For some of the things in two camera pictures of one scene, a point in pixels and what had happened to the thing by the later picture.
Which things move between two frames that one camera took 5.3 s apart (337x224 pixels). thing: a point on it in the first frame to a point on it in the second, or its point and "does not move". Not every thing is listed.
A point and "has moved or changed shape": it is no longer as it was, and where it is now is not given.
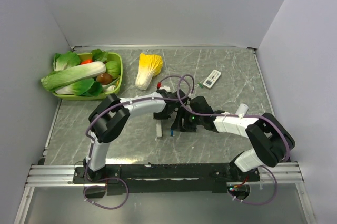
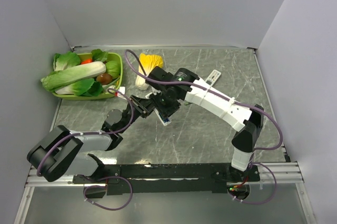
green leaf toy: x=64 y=61 does not move
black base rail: x=182 y=179 does not move
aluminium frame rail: x=287 y=175 does not move
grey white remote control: x=158 y=128 has moved or changed shape
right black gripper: x=182 y=113 to x=165 y=111
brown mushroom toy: x=104 y=78 does not move
